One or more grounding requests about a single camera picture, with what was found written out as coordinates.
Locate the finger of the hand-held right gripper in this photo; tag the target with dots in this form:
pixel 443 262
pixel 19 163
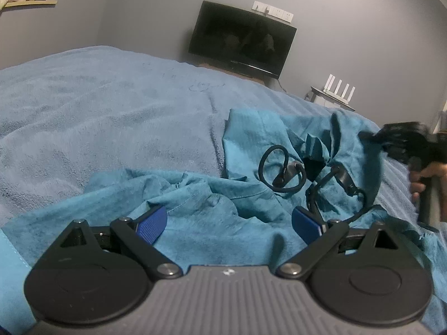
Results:
pixel 398 134

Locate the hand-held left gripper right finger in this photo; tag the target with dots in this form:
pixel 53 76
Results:
pixel 307 226

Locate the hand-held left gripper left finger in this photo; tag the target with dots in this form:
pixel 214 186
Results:
pixel 152 225

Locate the blue zip jacket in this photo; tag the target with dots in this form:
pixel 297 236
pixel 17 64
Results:
pixel 216 223

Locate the person's right hand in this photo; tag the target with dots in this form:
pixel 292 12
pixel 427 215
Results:
pixel 433 171

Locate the white router with antennas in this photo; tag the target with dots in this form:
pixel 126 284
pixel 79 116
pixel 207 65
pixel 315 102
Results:
pixel 340 89

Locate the white side stand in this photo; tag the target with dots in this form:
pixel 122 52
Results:
pixel 328 102

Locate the light blue bed blanket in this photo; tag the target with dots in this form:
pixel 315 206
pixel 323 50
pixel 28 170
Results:
pixel 104 111

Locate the wooden television stand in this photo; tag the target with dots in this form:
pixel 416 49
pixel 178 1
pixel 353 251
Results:
pixel 244 76

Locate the black flat screen television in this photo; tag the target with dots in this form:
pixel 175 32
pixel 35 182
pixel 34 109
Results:
pixel 242 38

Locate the wooden window sill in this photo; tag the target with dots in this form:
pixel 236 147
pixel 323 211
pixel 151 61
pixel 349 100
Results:
pixel 31 2

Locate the white wall sockets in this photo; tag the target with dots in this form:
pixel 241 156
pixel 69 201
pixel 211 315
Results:
pixel 274 11

